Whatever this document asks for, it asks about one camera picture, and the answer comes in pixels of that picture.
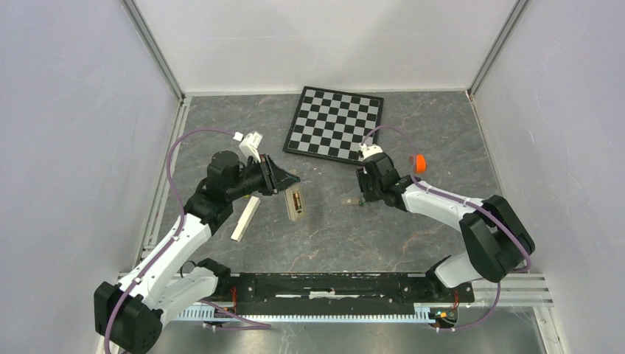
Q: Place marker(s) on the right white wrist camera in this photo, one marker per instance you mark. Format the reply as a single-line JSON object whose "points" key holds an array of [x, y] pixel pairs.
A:
{"points": [[367, 151]]}

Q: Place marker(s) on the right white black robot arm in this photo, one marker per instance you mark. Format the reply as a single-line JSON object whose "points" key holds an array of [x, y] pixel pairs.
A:
{"points": [[495, 240]]}

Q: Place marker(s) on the white rectangular bar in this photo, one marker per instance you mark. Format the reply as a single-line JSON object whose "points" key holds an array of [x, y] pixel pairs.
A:
{"points": [[245, 218]]}

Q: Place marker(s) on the beige remote control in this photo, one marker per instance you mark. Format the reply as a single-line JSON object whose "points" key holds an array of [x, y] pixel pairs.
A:
{"points": [[293, 216]]}

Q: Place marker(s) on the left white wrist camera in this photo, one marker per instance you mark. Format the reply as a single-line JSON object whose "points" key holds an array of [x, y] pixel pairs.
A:
{"points": [[249, 144]]}

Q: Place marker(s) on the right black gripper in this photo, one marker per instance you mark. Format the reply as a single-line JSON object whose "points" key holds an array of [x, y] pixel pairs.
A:
{"points": [[363, 177]]}

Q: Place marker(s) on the black white chessboard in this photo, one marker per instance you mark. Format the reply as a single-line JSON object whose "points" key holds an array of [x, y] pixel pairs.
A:
{"points": [[330, 124]]}

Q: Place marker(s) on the beige battery cover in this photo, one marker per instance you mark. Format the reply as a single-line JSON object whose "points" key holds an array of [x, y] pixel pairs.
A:
{"points": [[349, 201]]}

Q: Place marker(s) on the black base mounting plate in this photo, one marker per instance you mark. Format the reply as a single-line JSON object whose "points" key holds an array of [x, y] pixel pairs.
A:
{"points": [[312, 294]]}

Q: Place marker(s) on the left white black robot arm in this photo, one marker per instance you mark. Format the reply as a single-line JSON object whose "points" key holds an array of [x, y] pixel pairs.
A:
{"points": [[133, 312]]}

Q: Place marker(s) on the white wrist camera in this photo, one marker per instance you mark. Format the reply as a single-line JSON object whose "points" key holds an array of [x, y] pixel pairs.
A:
{"points": [[249, 144], [367, 151]]}

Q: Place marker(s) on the orange tape roll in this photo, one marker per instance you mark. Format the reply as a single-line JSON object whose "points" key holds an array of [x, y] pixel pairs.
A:
{"points": [[419, 162]]}

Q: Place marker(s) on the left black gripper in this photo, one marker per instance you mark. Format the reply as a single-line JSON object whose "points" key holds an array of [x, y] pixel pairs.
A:
{"points": [[275, 179]]}

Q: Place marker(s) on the aluminium frame rail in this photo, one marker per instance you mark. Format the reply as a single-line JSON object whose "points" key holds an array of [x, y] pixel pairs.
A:
{"points": [[516, 290]]}

